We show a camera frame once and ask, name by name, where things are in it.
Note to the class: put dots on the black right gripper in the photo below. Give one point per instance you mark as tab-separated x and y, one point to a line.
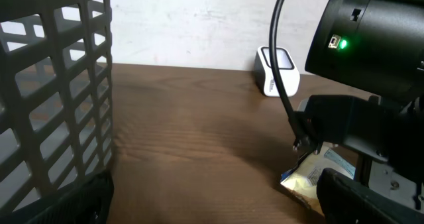
390	143

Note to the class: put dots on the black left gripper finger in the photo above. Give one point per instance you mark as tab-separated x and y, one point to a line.
87	202

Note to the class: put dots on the white snack bag blue edges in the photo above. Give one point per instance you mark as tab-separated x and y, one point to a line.
301	181

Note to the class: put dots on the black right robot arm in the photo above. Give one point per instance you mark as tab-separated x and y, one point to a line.
375	46

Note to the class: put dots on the grey plastic basket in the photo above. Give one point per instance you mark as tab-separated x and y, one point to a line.
56	101

